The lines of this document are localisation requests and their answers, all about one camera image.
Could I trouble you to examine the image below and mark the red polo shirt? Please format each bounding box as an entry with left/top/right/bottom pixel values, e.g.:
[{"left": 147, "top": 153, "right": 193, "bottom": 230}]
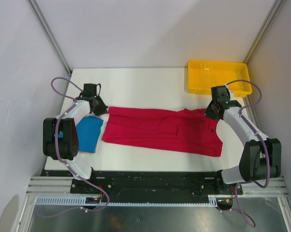
[{"left": 102, "top": 106, "right": 223, "bottom": 157}]

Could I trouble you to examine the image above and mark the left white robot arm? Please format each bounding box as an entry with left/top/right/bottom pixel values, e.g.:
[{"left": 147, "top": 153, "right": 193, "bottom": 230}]
[{"left": 43, "top": 96, "right": 108, "bottom": 193}]

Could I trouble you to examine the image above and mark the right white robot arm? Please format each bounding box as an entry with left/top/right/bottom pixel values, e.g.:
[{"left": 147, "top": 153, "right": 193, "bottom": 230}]
[{"left": 204, "top": 100, "right": 281, "bottom": 194}]

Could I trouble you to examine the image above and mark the folded blue t shirt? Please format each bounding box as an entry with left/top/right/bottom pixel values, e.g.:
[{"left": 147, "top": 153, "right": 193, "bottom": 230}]
[{"left": 76, "top": 116, "right": 103, "bottom": 153}]

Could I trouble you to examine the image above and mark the yellow plastic tray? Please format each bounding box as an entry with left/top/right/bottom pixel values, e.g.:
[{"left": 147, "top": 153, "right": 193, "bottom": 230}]
[{"left": 187, "top": 59, "right": 252, "bottom": 98}]

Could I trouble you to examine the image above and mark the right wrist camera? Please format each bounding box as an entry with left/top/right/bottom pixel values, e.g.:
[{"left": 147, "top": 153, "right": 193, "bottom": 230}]
[{"left": 211, "top": 86, "right": 231, "bottom": 103}]

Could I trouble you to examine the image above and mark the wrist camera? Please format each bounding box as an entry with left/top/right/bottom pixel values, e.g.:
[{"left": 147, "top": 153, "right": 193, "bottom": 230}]
[
  {"left": 211, "top": 86, "right": 231, "bottom": 103},
  {"left": 82, "top": 83, "right": 101, "bottom": 97}
]

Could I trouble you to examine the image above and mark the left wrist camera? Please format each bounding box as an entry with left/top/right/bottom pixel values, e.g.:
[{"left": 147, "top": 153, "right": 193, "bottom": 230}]
[{"left": 82, "top": 83, "right": 101, "bottom": 97}]

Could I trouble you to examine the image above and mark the grey slotted cable duct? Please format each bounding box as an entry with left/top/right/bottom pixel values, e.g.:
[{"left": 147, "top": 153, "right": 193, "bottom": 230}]
[{"left": 34, "top": 195, "right": 232, "bottom": 207}]

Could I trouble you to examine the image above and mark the left aluminium frame post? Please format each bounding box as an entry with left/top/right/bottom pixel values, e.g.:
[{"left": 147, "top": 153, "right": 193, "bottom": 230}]
[{"left": 27, "top": 0, "right": 72, "bottom": 76}]

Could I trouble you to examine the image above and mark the aluminium frame post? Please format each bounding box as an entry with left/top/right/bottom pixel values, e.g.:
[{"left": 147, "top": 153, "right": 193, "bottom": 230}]
[
  {"left": 27, "top": 0, "right": 72, "bottom": 76},
  {"left": 243, "top": 0, "right": 286, "bottom": 64}
]

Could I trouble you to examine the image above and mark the right aluminium frame post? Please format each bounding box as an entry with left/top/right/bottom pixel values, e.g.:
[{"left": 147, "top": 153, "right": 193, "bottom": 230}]
[{"left": 243, "top": 0, "right": 286, "bottom": 64}]

